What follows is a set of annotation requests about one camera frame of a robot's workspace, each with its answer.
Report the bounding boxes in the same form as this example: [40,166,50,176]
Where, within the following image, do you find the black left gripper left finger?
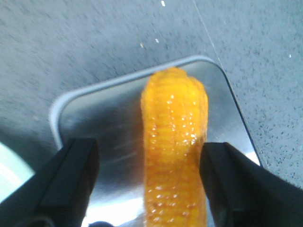
[0,138,99,227]

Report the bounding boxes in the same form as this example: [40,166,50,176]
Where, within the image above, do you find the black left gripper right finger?
[200,142,303,227]

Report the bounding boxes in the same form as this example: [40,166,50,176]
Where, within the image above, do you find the yellow corn cob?
[141,68,209,227]

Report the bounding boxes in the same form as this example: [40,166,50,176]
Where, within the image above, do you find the pale green plate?
[0,142,35,202]

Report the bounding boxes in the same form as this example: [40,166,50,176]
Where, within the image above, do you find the silver digital kitchen scale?
[49,55,259,227]

